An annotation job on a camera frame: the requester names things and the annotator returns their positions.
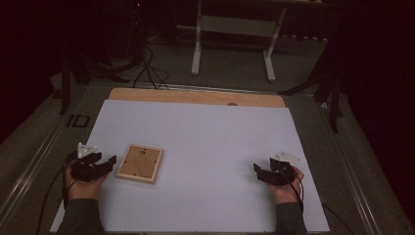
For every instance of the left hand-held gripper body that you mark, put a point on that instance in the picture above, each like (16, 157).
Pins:
(83, 169)

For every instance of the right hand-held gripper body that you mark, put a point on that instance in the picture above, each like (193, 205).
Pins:
(282, 174)

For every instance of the wooden picture frame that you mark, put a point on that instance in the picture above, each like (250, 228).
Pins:
(140, 162)

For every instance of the person's right hand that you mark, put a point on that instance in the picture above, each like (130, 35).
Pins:
(287, 194)

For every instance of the person's left hand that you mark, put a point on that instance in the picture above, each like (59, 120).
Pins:
(83, 191)

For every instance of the black floor socket plate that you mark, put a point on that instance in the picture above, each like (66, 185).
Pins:
(78, 121)

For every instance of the white paper sheet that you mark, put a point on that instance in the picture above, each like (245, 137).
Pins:
(202, 137)

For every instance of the grey round table grommet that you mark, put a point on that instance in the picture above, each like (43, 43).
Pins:
(232, 104)

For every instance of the black metal stand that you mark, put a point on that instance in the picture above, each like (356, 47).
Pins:
(66, 88)
(334, 101)

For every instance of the metal floor rail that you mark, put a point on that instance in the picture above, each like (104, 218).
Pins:
(32, 169)
(212, 88)
(354, 182)

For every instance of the white metal table frame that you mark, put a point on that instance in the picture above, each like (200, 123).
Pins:
(235, 26)

